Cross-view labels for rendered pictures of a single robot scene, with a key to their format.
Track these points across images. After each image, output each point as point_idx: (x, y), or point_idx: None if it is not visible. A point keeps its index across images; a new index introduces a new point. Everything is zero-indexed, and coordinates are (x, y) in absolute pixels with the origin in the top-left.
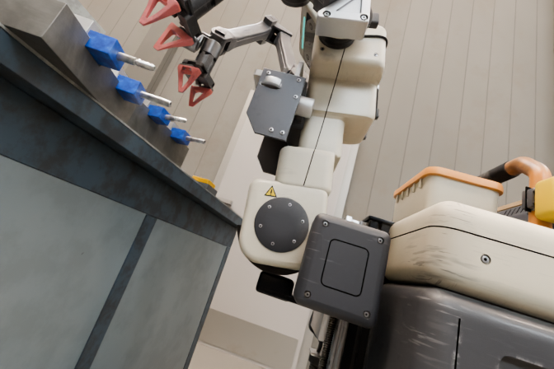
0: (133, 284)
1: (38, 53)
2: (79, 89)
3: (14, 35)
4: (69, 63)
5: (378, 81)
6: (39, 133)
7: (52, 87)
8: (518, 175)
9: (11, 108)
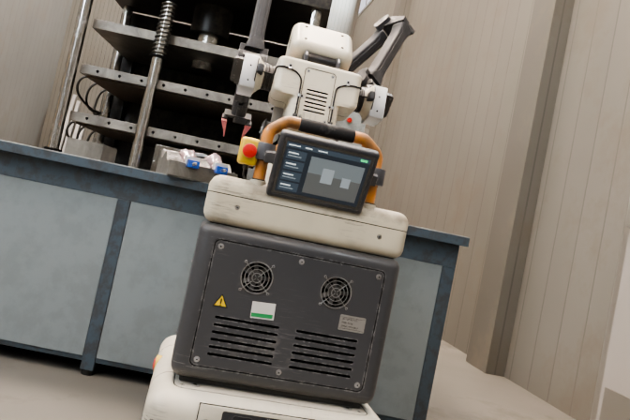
0: None
1: (177, 176)
2: (196, 181)
3: (169, 174)
4: (182, 175)
5: (290, 94)
6: (199, 202)
7: (186, 185)
8: (299, 127)
9: (187, 196)
